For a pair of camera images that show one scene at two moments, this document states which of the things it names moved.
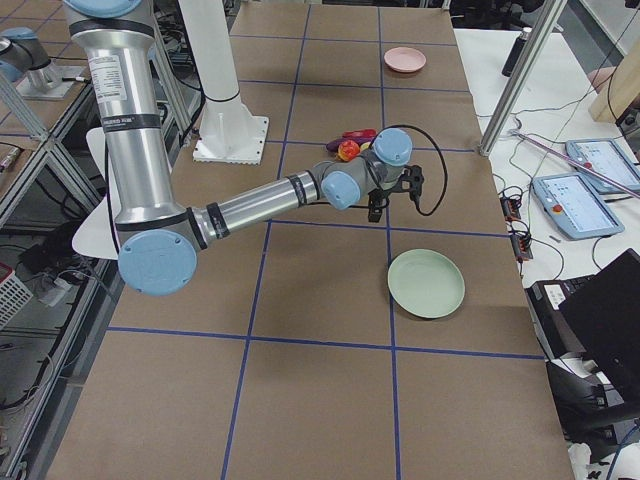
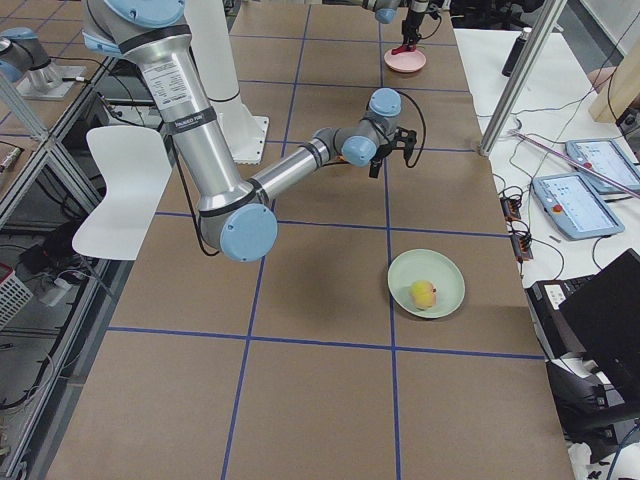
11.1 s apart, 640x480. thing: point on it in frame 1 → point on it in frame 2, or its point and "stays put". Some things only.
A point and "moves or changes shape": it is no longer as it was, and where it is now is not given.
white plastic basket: [14, 295] stays put
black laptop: [603, 312] stays put
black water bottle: [516, 52] stays put
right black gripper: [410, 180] → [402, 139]
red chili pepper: [365, 133] moves or changes shape
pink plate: [405, 59] stays put
